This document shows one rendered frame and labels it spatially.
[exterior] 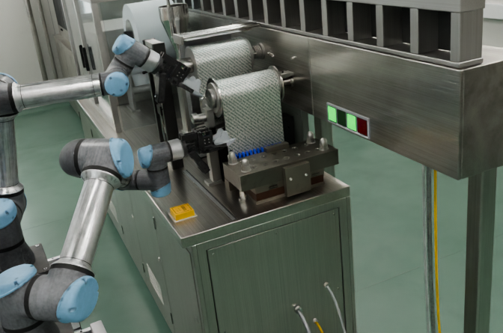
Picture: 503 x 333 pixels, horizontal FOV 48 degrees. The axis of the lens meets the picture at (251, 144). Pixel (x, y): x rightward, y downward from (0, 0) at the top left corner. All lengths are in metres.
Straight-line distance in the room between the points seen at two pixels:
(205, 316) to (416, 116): 1.00
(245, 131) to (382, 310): 1.29
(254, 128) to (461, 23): 0.96
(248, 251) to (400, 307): 1.20
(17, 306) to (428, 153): 1.16
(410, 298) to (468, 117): 1.68
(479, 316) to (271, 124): 0.97
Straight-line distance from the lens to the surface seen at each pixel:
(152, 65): 2.03
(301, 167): 2.05
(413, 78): 1.65
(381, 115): 1.80
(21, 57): 7.54
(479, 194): 1.81
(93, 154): 1.70
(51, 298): 1.55
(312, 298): 2.27
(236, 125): 2.13
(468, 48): 1.53
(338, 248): 2.23
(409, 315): 2.99
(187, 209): 2.04
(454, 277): 3.28
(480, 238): 1.87
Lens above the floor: 1.81
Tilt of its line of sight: 20 degrees down
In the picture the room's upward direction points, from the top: 6 degrees counter-clockwise
